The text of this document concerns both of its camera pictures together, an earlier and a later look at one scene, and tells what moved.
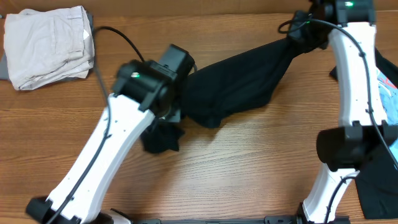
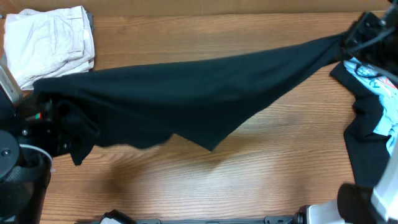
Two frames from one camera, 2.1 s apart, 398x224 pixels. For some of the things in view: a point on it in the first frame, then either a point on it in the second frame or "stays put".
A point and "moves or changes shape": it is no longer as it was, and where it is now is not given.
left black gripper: (175, 115) to (41, 115)
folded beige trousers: (41, 46) stays put
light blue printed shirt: (389, 94) stays put
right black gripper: (298, 23) to (359, 30)
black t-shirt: (217, 90) moves or changes shape
